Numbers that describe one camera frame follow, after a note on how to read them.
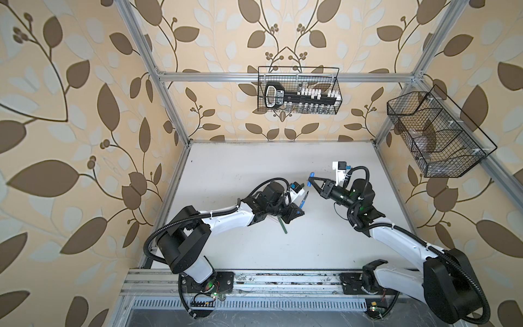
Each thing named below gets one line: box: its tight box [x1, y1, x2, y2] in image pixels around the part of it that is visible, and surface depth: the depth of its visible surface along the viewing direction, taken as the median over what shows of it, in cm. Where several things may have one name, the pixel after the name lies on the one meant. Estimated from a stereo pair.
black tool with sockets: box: [264, 82, 342, 114], surface depth 86 cm
